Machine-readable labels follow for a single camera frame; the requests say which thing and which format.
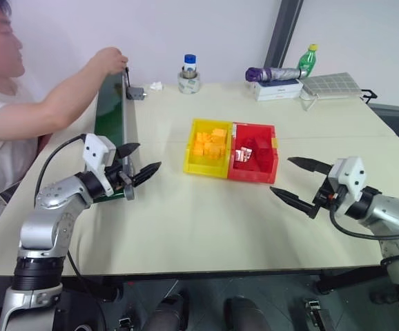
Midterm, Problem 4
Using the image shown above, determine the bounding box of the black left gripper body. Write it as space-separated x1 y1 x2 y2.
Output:
104 147 135 191

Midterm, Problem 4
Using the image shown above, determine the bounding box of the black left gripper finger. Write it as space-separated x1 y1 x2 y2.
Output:
132 161 162 188
117 142 141 161

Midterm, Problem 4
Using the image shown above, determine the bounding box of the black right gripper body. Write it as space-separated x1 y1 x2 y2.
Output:
311 178 345 209

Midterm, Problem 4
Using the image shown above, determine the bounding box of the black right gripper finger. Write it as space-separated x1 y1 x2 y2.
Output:
286 157 331 174
269 186 317 219

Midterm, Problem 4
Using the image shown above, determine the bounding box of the green conveyor belt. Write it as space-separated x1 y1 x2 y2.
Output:
89 71 137 203

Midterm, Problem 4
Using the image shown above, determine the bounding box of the person's right hand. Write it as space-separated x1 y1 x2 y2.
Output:
89 46 130 75

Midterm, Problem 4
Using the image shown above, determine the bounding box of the red plastic bin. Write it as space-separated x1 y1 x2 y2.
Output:
227 121 279 185

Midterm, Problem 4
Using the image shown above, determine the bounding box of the yellow plastic bin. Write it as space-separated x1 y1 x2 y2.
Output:
183 118 234 179

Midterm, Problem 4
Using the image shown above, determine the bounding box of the white flat carton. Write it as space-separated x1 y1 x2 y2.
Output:
253 78 304 102

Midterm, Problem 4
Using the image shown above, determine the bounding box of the grey gridded tray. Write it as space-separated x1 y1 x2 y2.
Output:
300 72 363 100

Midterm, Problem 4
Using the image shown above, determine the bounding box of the white tape roll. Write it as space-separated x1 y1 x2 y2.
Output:
177 70 201 94

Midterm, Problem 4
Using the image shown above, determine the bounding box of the purple folded umbrella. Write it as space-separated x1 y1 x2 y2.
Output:
244 66 311 83

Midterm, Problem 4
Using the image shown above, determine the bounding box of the green plastic bottle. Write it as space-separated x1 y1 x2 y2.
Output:
297 43 320 78

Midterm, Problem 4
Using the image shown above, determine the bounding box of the white bottle with blue cap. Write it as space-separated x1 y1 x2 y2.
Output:
183 53 197 74

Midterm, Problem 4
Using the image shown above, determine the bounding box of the dark flat tablet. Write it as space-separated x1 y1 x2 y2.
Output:
0 181 21 204

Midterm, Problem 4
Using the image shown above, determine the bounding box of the dark rounded shape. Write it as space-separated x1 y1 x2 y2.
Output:
140 292 190 331

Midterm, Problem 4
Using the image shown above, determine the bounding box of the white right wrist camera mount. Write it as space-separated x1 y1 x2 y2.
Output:
327 156 368 204

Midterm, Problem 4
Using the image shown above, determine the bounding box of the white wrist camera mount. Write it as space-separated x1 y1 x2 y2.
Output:
327 156 368 204
82 133 118 196

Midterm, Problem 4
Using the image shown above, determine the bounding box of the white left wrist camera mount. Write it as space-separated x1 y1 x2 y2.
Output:
82 133 118 196

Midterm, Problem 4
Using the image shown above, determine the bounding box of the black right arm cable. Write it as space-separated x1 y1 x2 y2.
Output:
329 203 399 241

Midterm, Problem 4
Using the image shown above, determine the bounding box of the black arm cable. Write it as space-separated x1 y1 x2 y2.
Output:
329 203 399 241
34 134 87 201

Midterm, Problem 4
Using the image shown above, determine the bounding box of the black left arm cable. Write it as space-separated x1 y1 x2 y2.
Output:
34 134 87 201

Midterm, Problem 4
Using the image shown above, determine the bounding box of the black metal bracket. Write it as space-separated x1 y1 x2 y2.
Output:
360 88 378 103

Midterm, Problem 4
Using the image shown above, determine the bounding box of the dark grey wall pillar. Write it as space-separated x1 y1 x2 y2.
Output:
263 0 304 69

